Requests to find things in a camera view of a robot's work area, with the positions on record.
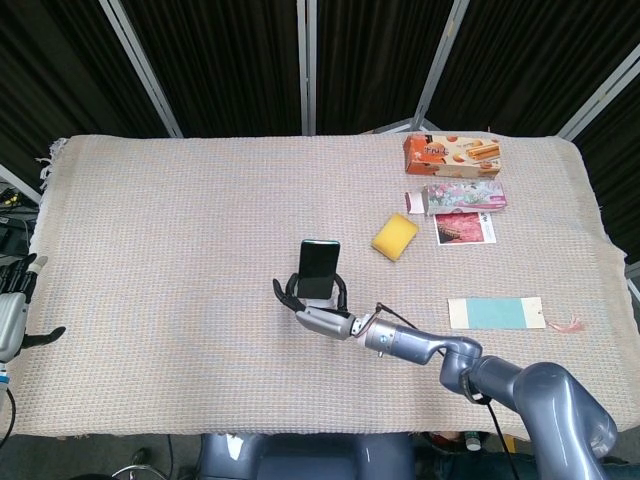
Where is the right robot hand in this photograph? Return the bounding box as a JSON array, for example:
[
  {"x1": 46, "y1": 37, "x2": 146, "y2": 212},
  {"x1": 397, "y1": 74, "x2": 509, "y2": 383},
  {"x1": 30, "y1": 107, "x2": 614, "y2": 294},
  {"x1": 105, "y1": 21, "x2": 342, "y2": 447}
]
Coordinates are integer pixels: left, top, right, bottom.
[{"x1": 271, "y1": 272, "x2": 359, "y2": 342}]

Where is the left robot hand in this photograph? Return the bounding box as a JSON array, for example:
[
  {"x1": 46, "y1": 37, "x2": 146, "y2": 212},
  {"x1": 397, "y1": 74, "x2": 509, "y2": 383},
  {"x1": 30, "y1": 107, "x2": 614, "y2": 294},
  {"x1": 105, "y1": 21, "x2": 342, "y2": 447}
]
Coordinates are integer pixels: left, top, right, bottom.
[{"x1": 0, "y1": 253, "x2": 67, "y2": 363}]

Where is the black smartphone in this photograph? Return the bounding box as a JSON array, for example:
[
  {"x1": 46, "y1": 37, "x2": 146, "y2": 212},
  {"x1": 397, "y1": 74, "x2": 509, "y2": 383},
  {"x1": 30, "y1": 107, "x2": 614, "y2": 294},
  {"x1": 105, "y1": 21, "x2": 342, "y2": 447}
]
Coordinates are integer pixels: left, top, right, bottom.
[{"x1": 296, "y1": 239, "x2": 342, "y2": 299}]

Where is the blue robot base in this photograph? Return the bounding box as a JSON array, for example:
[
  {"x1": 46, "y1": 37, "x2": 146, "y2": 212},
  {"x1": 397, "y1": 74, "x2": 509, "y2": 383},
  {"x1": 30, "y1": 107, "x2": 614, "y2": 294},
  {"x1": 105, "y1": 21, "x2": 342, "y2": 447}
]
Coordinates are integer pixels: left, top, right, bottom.
[{"x1": 199, "y1": 432, "x2": 417, "y2": 480}]

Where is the white phone stand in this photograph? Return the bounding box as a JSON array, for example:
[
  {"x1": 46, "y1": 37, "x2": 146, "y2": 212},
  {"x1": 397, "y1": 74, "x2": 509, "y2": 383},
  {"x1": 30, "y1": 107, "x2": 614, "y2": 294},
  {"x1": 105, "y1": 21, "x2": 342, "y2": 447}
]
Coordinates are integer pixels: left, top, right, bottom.
[{"x1": 301, "y1": 295, "x2": 339, "y2": 312}]

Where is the yellow sponge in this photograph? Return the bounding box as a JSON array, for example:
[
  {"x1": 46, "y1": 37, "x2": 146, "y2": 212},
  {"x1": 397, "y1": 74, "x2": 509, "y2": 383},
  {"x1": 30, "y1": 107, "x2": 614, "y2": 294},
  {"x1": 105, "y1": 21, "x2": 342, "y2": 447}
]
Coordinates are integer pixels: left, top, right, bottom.
[{"x1": 370, "y1": 212, "x2": 420, "y2": 263}]

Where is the beige woven tablecloth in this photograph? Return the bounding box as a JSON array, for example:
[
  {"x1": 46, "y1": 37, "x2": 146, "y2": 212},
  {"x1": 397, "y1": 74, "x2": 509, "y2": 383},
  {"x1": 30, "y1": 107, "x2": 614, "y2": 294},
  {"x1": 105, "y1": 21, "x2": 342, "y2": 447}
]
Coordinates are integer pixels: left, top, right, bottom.
[{"x1": 0, "y1": 132, "x2": 628, "y2": 441}]

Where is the red photo card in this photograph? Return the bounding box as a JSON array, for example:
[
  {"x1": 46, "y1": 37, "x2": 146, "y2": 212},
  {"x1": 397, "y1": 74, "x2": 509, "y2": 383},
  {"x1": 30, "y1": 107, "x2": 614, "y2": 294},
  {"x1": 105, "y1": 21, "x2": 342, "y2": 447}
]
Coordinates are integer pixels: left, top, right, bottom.
[{"x1": 433, "y1": 212, "x2": 498, "y2": 247}]

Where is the teal and cream bookmark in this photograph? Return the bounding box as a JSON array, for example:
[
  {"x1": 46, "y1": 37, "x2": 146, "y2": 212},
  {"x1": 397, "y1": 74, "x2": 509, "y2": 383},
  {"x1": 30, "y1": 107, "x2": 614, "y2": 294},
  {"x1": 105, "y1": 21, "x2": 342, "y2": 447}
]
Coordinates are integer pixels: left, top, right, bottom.
[{"x1": 447, "y1": 296, "x2": 585, "y2": 333}]

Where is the pink floral box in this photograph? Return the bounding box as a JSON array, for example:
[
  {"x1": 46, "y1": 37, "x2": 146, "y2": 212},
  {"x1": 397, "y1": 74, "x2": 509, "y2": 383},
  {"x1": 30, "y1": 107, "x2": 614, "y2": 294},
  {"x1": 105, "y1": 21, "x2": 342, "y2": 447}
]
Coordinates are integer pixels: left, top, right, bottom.
[{"x1": 403, "y1": 180, "x2": 508, "y2": 217}]

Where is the orange biscuit box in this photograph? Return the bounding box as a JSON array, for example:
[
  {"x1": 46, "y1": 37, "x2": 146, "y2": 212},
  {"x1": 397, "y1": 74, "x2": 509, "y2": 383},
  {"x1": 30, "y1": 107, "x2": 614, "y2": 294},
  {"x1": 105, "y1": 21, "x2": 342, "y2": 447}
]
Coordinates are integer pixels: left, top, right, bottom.
[{"x1": 403, "y1": 133, "x2": 502, "y2": 179}]

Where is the folding screen partition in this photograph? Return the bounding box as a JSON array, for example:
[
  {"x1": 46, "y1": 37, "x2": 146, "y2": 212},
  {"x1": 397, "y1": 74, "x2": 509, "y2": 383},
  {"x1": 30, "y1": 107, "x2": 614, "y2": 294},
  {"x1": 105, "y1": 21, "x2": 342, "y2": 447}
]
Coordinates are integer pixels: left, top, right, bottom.
[{"x1": 0, "y1": 0, "x2": 640, "y2": 191}]

